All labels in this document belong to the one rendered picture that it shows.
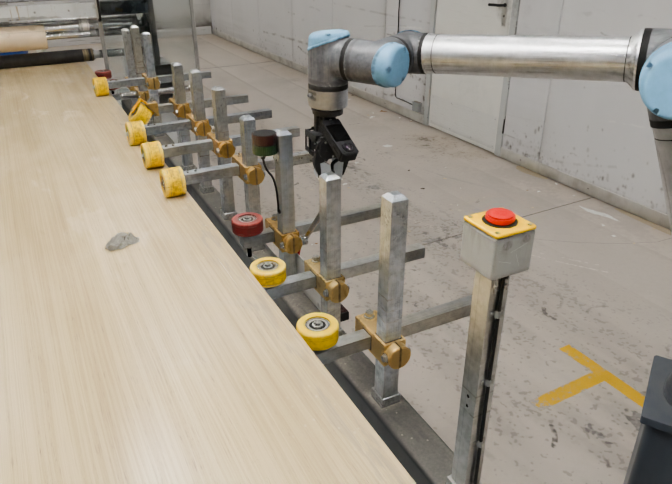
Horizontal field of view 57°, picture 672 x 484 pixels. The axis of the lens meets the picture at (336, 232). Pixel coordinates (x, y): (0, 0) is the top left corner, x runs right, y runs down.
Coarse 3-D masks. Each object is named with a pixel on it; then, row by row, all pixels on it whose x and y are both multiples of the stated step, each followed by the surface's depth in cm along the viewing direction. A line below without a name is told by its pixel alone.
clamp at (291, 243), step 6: (270, 222) 164; (276, 222) 164; (276, 228) 160; (276, 234) 160; (282, 234) 157; (288, 234) 158; (294, 234) 158; (276, 240) 161; (282, 240) 157; (288, 240) 156; (294, 240) 157; (300, 240) 158; (282, 246) 157; (288, 246) 157; (294, 246) 158; (300, 246) 158; (282, 252) 159; (288, 252) 157; (294, 252) 158
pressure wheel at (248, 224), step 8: (240, 216) 159; (248, 216) 157; (256, 216) 158; (232, 224) 156; (240, 224) 154; (248, 224) 154; (256, 224) 155; (240, 232) 155; (248, 232) 155; (256, 232) 156; (248, 256) 162
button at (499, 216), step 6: (492, 210) 84; (498, 210) 84; (504, 210) 84; (486, 216) 83; (492, 216) 82; (498, 216) 82; (504, 216) 82; (510, 216) 82; (492, 222) 82; (498, 222) 82; (504, 222) 82; (510, 222) 82
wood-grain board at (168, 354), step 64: (0, 128) 228; (64, 128) 228; (0, 192) 174; (64, 192) 174; (128, 192) 174; (0, 256) 141; (64, 256) 141; (128, 256) 141; (192, 256) 141; (0, 320) 118; (64, 320) 118; (128, 320) 118; (192, 320) 118; (256, 320) 118; (0, 384) 102; (64, 384) 102; (128, 384) 102; (192, 384) 102; (256, 384) 102; (320, 384) 102; (0, 448) 89; (64, 448) 89; (128, 448) 89; (192, 448) 89; (256, 448) 89; (320, 448) 89; (384, 448) 89
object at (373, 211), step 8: (360, 208) 174; (368, 208) 174; (376, 208) 174; (344, 216) 170; (352, 216) 171; (360, 216) 173; (368, 216) 174; (376, 216) 175; (296, 224) 165; (304, 224) 165; (344, 224) 171; (264, 232) 161; (272, 232) 161; (304, 232) 166; (312, 232) 167; (240, 240) 160; (248, 240) 158; (256, 240) 160; (264, 240) 161; (272, 240) 162; (248, 248) 161
